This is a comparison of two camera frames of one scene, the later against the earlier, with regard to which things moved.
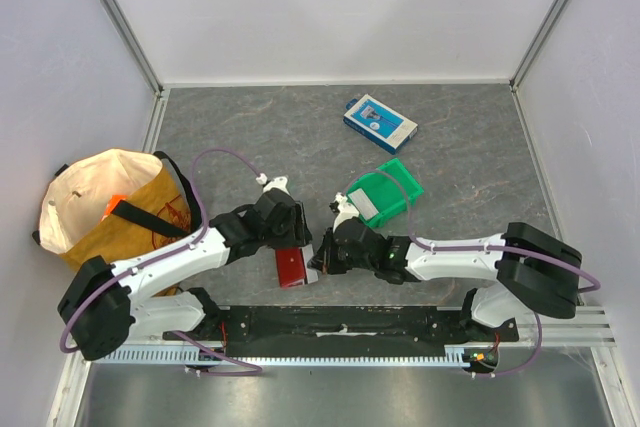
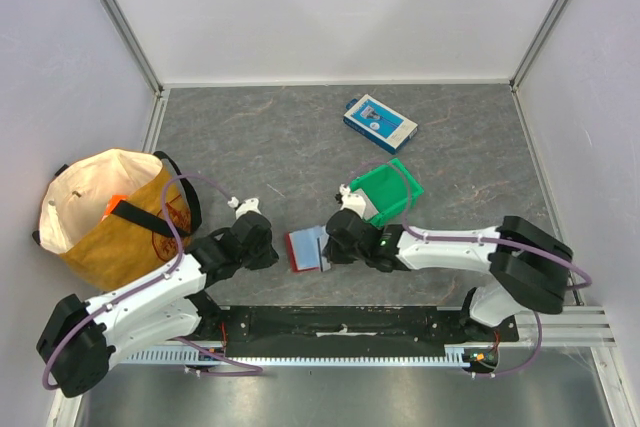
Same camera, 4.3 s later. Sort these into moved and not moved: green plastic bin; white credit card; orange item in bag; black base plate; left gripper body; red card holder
Moved: left gripper body; red card holder
Not moved: white credit card; black base plate; orange item in bag; green plastic bin
